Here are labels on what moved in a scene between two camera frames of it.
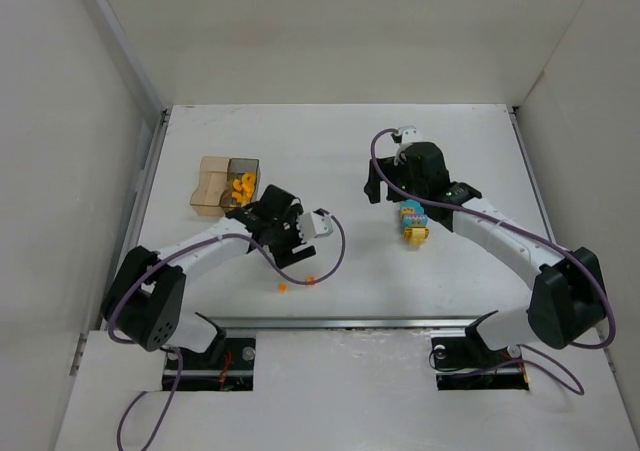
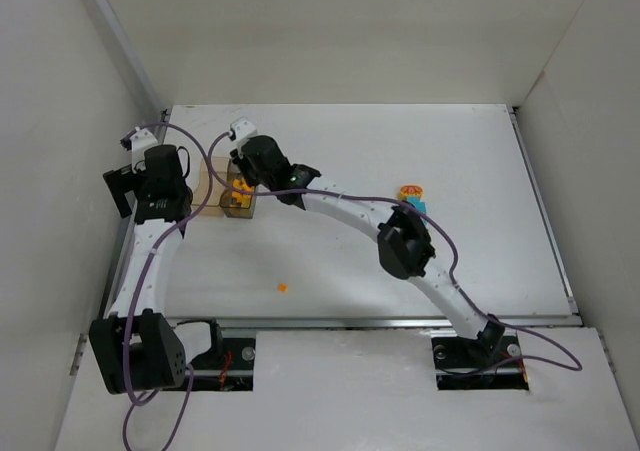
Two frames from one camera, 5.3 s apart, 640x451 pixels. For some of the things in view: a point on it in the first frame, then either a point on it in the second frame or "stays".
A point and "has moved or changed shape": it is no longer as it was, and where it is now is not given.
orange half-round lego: x=249 y=178 has moved or changed shape
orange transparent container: x=206 y=198 stays
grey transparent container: x=243 y=184 stays
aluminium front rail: x=282 y=324 stays
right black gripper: x=388 y=183 -> x=245 y=172
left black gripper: x=288 y=241 -> x=118 y=191
